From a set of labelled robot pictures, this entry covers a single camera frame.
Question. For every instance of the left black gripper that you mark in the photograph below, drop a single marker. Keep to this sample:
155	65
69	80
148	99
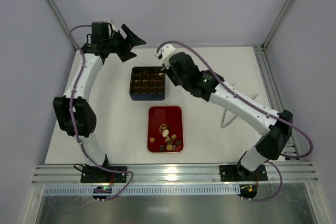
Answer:
122	43

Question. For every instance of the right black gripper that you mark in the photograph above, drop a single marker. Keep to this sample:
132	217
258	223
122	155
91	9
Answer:
173	71

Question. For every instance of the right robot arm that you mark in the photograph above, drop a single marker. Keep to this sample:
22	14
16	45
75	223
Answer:
273	127

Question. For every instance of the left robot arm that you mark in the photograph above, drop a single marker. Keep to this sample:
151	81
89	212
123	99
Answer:
74	114

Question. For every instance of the blue chocolate tin box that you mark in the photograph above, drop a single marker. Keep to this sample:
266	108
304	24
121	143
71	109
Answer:
147	87

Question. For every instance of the white round chocolate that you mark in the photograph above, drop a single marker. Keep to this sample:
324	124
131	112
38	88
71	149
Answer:
165	133

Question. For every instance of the red lacquer tray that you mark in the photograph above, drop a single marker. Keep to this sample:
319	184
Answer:
161	118

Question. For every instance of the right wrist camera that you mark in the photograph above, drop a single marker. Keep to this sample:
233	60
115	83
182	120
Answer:
164	51

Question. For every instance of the right aluminium side rail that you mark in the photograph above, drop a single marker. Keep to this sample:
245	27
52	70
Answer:
273	96

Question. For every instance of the left aluminium frame post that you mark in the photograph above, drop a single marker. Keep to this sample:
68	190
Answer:
60	20

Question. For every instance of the aluminium frame post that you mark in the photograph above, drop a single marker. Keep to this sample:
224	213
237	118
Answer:
60	20
286	7

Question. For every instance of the right black mount plate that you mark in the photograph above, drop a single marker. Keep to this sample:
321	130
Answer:
236	173

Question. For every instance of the black mount plate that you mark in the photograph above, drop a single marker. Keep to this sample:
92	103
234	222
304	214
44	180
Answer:
93	174
236	173

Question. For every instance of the white cable duct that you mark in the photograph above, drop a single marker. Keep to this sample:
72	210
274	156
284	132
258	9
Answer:
143	190

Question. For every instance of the left black mount plate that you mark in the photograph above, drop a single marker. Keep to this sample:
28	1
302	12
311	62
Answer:
93	174

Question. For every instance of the right aluminium frame post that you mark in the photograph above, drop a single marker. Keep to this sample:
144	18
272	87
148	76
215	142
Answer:
286	7

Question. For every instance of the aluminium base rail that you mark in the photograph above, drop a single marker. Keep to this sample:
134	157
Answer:
291	172

